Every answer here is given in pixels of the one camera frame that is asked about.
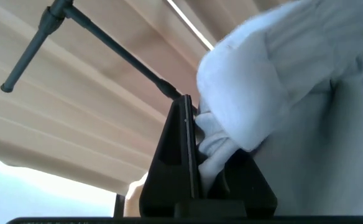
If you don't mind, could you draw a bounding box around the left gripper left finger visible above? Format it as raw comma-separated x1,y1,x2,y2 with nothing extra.
139,94,201,218

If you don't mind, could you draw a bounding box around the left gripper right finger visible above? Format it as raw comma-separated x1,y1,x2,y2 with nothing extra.
206,148,278,218

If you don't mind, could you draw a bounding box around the pale blue garment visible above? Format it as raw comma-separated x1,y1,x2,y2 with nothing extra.
195,0,363,217

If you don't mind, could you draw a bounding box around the black clothes rack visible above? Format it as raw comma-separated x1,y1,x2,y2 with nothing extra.
0,0,198,114

